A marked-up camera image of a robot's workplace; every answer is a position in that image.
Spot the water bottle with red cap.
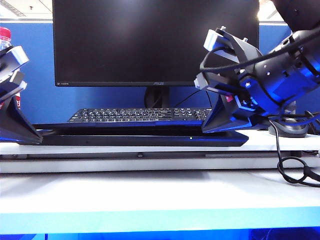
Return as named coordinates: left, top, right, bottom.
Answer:
left=0, top=26, right=22, bottom=111

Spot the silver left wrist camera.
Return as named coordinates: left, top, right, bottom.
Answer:
left=0, top=45, right=30, bottom=73

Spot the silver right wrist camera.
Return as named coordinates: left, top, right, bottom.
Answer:
left=203, top=28, right=238, bottom=62

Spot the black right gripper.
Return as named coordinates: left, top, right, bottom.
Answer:
left=194, top=49, right=320, bottom=134

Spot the black computer monitor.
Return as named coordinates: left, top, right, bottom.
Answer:
left=52, top=0, right=261, bottom=110

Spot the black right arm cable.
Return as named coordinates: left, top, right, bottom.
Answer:
left=199, top=28, right=320, bottom=74

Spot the black grey Logitech mouse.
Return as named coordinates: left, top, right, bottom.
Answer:
left=268, top=117, right=309, bottom=138

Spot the thin black monitor cable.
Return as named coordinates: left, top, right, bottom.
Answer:
left=174, top=89, right=209, bottom=108

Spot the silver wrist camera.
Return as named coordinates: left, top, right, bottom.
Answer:
left=203, top=28, right=238, bottom=62
left=0, top=45, right=30, bottom=73

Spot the long black cable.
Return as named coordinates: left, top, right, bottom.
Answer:
left=269, top=119, right=320, bottom=188

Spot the black Hasee laptop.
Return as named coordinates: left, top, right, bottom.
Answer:
left=18, top=119, right=250, bottom=148

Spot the white desk riser platform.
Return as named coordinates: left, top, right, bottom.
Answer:
left=0, top=126, right=320, bottom=175

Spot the black Logitech keyboard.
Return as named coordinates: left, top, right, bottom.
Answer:
left=67, top=107, right=213, bottom=125

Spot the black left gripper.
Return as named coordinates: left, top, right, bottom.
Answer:
left=0, top=71, right=43, bottom=146

